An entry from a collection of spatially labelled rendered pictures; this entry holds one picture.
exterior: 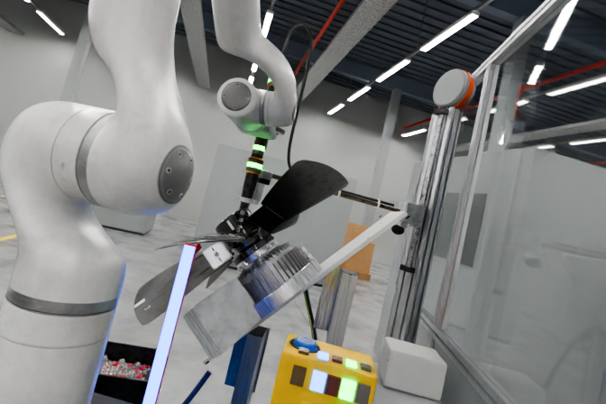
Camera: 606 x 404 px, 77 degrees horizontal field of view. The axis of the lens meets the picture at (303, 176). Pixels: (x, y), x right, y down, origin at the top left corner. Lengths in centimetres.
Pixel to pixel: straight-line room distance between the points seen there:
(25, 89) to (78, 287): 1441
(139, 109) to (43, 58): 1448
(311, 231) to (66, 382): 643
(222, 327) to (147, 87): 69
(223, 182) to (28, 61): 969
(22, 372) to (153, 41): 39
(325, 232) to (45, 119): 654
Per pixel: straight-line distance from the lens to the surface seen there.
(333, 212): 695
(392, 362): 125
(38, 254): 51
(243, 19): 75
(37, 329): 52
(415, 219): 141
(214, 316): 102
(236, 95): 80
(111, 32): 50
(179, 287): 77
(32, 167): 54
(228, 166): 665
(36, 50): 1507
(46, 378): 54
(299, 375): 69
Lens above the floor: 131
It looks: 5 degrees up
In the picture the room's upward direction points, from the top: 14 degrees clockwise
